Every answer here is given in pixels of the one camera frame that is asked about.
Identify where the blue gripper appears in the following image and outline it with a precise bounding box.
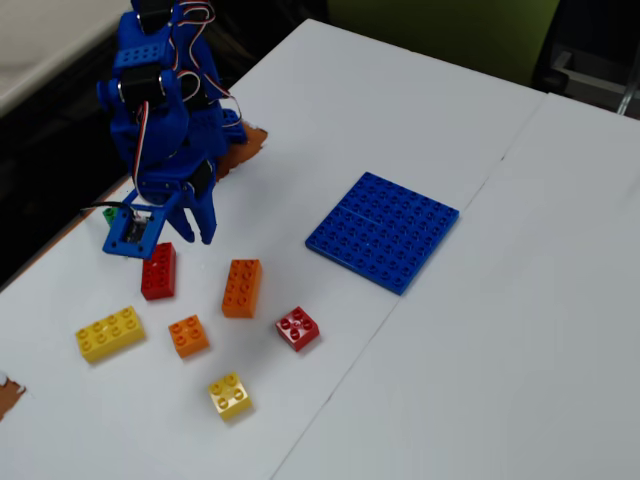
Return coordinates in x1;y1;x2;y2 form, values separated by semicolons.
130;149;220;246

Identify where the orange 2x4 block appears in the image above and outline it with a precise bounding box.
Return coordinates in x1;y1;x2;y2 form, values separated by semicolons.
221;258;264;320

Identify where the red 2x4 block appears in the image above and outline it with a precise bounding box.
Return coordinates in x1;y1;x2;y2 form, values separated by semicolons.
140;242;177;302

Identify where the orange 2x2 block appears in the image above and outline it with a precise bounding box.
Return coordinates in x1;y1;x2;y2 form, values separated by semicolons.
167;314;211;360

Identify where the yellow 2x4 block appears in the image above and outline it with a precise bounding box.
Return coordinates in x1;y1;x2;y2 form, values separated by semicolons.
74;305;147;365

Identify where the red 2x2 block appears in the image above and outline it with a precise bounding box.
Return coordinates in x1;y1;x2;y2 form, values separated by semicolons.
274;306;321;353

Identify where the yellow 2x2 block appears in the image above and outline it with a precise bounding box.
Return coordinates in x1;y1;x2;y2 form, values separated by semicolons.
207;372;254;422

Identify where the blue 8x8 plate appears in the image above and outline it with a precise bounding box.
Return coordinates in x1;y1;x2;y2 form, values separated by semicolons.
304;171;461;297

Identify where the white background desk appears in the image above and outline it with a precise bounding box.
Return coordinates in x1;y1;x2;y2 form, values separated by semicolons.
0;0;136;117

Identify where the green chair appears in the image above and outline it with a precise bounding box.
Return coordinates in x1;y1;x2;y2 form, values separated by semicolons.
327;0;561;92

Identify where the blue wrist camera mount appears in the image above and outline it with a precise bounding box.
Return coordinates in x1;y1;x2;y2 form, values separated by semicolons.
102;202;167;261

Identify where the black camera cable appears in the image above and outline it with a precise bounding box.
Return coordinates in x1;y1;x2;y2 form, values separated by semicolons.
78;201;135;218

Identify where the red white servo wire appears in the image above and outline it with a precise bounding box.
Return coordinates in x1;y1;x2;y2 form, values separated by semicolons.
130;99;152;197

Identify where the metal chair frame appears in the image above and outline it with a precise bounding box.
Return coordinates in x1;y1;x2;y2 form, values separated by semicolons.
542;49;640;117

